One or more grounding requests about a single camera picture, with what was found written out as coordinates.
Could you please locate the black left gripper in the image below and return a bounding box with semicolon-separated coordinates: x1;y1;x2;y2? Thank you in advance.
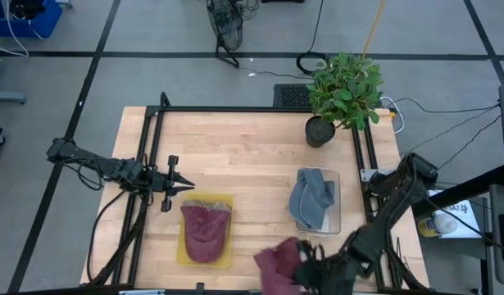
143;154;196;213

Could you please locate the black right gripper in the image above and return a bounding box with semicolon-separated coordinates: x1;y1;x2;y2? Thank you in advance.
294;241;370;295

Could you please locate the maroon cap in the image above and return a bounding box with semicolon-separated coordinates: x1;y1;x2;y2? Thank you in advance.
179;203;232;264
252;236;318;295

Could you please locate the grey cap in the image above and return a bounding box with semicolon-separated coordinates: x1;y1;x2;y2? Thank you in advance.
296;168;337;210
288;179;331;231

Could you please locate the clear plastic bin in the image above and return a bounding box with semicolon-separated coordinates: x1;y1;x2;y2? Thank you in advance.
293;166;343;236

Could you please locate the yellow plastic bin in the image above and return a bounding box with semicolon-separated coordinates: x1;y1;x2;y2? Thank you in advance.
175;192;235;269

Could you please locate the black vented box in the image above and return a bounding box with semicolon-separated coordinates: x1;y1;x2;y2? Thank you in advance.
272;83;315;109

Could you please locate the white bottle yellow label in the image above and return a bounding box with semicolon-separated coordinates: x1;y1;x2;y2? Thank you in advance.
416;212;459;238

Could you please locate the black floor fan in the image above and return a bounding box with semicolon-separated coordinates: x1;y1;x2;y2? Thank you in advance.
205;0;245;69

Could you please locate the white paper sheet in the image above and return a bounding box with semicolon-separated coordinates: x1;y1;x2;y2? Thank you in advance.
426;189;484;240

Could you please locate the green potted plant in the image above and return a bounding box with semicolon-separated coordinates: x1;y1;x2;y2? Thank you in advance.
304;52;385;149

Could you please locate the blue crate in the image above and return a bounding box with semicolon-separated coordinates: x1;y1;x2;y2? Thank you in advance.
0;0;64;39

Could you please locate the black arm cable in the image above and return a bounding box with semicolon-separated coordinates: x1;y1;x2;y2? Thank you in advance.
84;187;132;284

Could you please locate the black coiled cable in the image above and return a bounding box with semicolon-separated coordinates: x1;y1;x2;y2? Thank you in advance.
295;0;331;75

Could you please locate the white cable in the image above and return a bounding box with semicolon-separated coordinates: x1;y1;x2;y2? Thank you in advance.
0;0;43;58

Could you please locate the yellow cable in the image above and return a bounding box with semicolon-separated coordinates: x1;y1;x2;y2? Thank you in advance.
361;0;388;59

